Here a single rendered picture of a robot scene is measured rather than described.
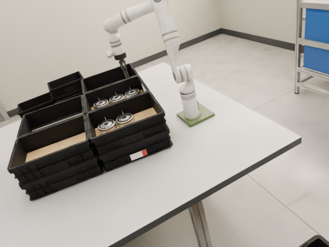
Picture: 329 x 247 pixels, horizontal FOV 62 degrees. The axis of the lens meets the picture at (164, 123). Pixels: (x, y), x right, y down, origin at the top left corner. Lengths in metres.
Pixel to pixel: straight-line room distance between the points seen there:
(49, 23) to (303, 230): 3.92
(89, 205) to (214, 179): 0.59
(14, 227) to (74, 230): 0.33
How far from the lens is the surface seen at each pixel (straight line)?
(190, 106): 1.63
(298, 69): 3.13
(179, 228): 2.03
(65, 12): 4.47
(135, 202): 1.30
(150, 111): 1.64
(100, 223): 1.30
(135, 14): 1.65
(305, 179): 2.27
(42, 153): 1.67
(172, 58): 1.54
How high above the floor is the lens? 1.62
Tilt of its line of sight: 32 degrees down
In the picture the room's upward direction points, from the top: 16 degrees counter-clockwise
